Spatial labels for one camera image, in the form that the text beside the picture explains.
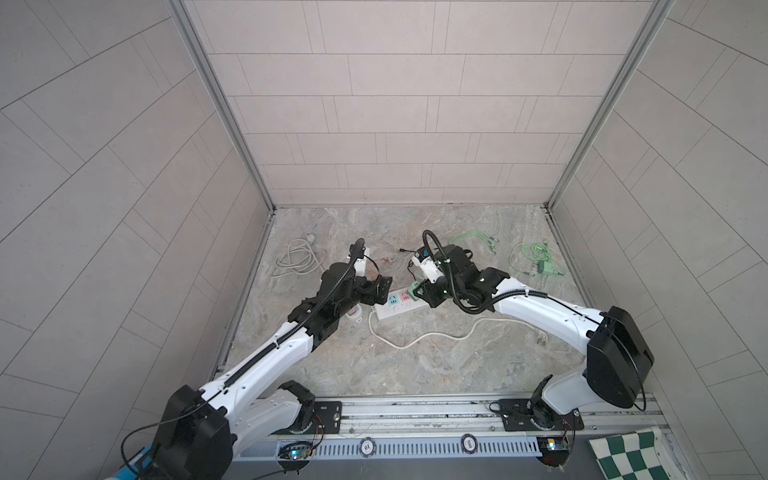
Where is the green cable bundle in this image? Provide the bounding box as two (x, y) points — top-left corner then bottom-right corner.
(449, 229), (500, 254)

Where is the long multicolour power strip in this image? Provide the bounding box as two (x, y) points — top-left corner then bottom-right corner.
(374, 288), (428, 320)

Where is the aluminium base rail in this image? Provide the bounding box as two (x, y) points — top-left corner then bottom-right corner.
(170, 392), (670, 463)

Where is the green charger with cable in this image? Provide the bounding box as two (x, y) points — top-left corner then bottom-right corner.
(508, 240), (567, 276)

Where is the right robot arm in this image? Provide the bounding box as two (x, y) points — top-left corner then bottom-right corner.
(412, 245), (654, 430)

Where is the long strip white cord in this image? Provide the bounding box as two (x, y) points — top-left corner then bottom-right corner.
(367, 308), (550, 350)

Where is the white charger black cable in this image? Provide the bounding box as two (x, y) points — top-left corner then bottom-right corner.
(397, 245), (421, 283)

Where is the white power strip cord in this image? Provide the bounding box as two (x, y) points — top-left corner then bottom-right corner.
(272, 232), (328, 278)

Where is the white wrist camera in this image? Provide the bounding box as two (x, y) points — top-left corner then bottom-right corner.
(412, 252), (444, 283)
(354, 256), (367, 277)

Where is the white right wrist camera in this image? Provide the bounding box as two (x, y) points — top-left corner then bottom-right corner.
(412, 252), (444, 283)

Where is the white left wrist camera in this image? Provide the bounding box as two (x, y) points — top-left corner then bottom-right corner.
(354, 256), (367, 277)

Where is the green white checkerboard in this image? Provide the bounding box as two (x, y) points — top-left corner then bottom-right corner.
(589, 427), (686, 480)

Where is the small blue-socket power strip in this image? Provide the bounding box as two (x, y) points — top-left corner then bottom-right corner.
(346, 305), (363, 323)

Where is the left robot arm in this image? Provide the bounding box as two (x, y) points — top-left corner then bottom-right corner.
(114, 263), (392, 479)

